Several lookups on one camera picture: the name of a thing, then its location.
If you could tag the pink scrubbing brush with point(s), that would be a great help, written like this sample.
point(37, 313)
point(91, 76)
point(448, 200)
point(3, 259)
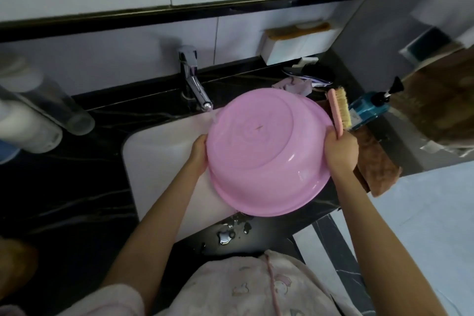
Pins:
point(340, 110)

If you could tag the person's left hand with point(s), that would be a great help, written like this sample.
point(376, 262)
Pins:
point(199, 153)

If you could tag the white bottle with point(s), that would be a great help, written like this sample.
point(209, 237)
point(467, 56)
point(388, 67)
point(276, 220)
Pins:
point(26, 123)

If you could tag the lilac cloth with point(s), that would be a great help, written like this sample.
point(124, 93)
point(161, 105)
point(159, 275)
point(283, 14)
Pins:
point(292, 86)

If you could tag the clear plastic cup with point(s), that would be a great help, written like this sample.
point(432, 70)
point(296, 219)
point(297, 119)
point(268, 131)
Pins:
point(59, 101)

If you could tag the blue pump soap bottle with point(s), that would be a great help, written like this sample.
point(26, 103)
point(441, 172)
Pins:
point(370, 104)

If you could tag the person's right forearm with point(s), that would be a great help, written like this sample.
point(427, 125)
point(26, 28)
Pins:
point(385, 238)

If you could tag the chrome faucet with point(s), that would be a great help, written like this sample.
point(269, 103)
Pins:
point(192, 78)

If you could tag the person's right fingers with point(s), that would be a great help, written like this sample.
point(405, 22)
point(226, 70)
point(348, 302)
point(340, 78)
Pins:
point(335, 138)

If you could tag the white sink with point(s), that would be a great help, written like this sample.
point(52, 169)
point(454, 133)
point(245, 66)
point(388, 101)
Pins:
point(166, 175)

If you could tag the person's pink pajama top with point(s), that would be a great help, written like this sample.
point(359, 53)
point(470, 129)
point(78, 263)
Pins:
point(244, 286)

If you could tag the pink plastic basin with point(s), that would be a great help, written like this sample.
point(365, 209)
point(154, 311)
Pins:
point(270, 152)

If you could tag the brown hanging towel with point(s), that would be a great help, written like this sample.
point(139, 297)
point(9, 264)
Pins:
point(437, 97)

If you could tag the person's left forearm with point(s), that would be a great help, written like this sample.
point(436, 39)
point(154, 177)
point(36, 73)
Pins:
point(148, 230)

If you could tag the white wall-mounted box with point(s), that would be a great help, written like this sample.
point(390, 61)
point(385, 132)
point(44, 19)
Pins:
point(296, 41)

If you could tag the person's right hand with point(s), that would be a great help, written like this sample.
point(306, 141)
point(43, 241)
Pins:
point(340, 152)

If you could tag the person's left fingers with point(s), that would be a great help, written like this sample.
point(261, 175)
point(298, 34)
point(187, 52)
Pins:
point(202, 143)

